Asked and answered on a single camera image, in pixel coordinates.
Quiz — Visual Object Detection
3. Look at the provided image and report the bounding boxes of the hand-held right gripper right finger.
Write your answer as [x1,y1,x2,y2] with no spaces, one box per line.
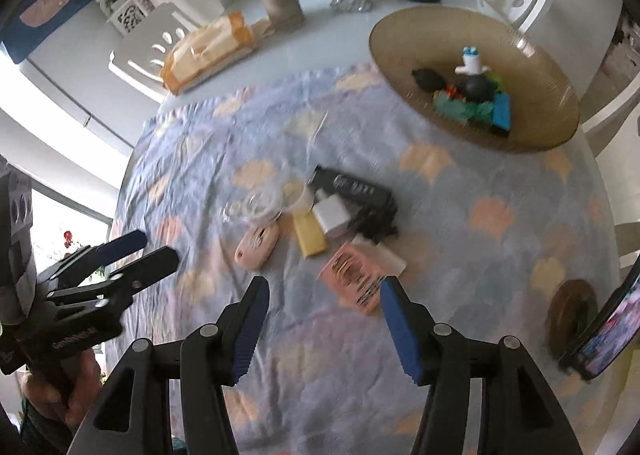
[380,276,586,455]

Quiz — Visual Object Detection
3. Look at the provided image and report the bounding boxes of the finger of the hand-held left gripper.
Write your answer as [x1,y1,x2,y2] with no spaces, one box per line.
[46,247,180,308]
[36,229,148,286]

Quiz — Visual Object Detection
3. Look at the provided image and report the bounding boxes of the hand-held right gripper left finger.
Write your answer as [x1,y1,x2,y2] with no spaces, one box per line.
[65,276,271,455]

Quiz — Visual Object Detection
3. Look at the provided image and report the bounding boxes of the person's left hand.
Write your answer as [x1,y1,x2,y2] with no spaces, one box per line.
[22,349,104,425]

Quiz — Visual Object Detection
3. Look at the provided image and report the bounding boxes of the red flowering plant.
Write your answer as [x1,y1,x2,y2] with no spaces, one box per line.
[50,229,88,261]

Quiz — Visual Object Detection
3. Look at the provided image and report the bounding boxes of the pink packet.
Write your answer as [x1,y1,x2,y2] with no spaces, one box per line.
[318,242,408,318]

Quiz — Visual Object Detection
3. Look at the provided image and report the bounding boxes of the pink computer mouse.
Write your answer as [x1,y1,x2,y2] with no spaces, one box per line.
[235,225,281,270]

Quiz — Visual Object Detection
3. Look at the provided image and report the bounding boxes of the blue shell-print tablecloth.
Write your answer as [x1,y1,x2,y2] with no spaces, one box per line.
[112,62,621,455]

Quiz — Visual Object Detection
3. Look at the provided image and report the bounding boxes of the clear glass cup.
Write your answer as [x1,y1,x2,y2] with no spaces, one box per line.
[222,182,286,226]

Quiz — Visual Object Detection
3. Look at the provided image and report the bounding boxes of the yellow block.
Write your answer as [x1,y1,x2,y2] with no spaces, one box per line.
[292,212,328,258]

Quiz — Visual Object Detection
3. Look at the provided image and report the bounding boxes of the white charger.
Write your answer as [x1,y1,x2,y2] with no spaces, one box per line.
[312,197,353,239]

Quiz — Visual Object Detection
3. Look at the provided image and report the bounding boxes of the black box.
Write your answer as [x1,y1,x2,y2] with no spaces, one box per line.
[307,165,396,216]

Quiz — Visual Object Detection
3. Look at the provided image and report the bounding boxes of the round brown coaster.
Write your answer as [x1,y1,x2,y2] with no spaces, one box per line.
[545,280,598,361]

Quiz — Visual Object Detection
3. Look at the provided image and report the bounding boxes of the smartphone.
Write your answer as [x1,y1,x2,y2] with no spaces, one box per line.
[559,270,640,381]

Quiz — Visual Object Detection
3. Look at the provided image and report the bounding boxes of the orange bread bag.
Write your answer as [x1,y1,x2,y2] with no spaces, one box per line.
[160,12,273,96]

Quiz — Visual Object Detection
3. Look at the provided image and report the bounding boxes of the white carved plant stand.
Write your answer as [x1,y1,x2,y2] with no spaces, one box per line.
[107,0,156,38]

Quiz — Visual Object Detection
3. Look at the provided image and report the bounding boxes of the blue toy block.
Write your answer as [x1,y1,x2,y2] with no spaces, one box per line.
[489,92,513,138]

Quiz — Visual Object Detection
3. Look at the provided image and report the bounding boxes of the small black toy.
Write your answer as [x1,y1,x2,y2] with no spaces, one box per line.
[411,67,446,94]

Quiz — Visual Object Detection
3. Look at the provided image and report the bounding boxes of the black round toy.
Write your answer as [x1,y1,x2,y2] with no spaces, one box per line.
[457,75,496,103]

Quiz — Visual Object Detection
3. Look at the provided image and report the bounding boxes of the white figure toy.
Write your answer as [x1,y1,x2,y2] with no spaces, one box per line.
[454,46,485,78]

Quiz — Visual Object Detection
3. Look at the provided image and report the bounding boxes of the large brown glass bowl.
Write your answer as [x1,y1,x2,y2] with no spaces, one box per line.
[368,6,581,154]

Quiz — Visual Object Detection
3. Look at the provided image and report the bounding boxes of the black cable bundle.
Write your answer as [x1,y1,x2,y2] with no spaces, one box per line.
[350,205,401,243]

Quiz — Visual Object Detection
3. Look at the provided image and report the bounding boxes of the blue wall picture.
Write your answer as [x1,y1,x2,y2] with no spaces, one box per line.
[0,0,96,66]

